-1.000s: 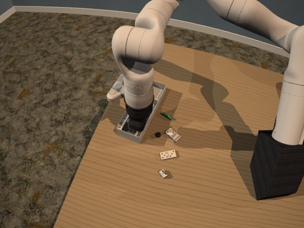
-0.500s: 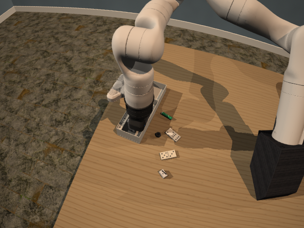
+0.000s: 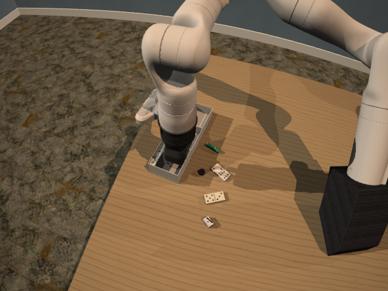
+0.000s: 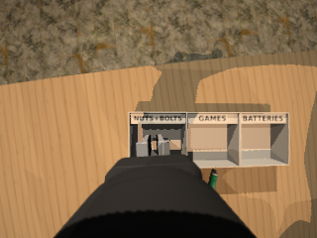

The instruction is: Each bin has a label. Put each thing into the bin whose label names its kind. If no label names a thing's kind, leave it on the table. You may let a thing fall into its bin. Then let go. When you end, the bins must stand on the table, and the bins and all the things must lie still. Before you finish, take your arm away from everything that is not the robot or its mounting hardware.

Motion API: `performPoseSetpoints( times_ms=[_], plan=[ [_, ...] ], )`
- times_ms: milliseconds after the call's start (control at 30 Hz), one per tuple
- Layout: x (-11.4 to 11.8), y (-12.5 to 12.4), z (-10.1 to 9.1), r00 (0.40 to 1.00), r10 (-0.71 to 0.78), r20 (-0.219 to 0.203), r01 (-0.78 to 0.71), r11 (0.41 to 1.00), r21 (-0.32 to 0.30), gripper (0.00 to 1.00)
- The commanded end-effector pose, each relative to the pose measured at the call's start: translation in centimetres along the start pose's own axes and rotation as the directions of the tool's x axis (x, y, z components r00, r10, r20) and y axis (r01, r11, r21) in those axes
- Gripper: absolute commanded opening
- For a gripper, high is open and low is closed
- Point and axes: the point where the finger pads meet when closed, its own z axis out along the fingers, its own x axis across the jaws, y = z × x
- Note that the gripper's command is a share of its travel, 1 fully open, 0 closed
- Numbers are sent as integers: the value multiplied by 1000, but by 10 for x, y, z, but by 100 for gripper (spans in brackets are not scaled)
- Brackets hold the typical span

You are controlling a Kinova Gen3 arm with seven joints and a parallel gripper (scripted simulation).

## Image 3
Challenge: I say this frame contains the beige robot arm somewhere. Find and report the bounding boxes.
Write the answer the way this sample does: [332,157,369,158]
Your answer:
[141,0,388,186]

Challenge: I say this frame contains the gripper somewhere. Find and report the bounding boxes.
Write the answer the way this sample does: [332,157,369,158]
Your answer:
[135,89,198,166]

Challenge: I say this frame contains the white domino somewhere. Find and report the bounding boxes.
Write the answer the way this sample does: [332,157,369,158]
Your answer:
[211,163,231,181]
[204,191,225,204]

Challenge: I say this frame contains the grey three-compartment bin rack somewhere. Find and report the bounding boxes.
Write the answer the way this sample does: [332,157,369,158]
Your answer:
[148,103,213,184]

